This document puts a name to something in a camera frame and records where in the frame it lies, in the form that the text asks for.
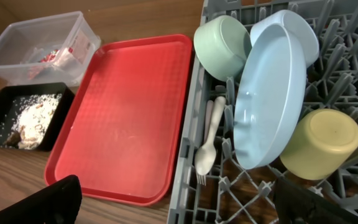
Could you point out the grey dishwasher rack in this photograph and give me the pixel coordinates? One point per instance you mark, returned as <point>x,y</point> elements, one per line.
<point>233,194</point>

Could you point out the red snack wrapper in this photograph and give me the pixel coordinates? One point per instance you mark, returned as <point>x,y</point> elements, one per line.
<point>53,65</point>

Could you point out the light blue plate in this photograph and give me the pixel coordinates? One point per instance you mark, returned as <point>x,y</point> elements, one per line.
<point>269,98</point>

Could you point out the white plastic fork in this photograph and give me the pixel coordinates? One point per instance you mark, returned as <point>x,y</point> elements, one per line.
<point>209,106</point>

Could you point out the yellow plastic cup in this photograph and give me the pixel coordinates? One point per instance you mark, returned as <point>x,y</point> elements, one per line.
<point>321,142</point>

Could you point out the clear plastic bin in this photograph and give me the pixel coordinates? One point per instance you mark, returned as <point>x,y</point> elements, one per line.
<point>22,44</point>

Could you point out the white plastic spoon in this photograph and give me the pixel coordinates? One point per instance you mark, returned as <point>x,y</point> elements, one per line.
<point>206,155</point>

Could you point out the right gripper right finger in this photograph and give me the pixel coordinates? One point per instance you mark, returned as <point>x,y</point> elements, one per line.
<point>294,204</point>

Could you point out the light blue small bowl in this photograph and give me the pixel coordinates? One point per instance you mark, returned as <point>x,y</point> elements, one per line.
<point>294,23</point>

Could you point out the food leftovers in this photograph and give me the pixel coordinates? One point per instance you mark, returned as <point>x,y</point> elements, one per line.
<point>26,123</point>

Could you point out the black waste tray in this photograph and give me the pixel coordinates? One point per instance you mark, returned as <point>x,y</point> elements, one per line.
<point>13,99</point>

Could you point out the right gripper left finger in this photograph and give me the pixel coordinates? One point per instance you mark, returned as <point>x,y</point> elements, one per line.
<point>57,203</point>

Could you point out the mint green bowl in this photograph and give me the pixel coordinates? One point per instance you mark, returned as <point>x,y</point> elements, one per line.
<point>222,46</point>

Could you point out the red serving tray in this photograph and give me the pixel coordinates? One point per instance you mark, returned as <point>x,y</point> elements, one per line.
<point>121,134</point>

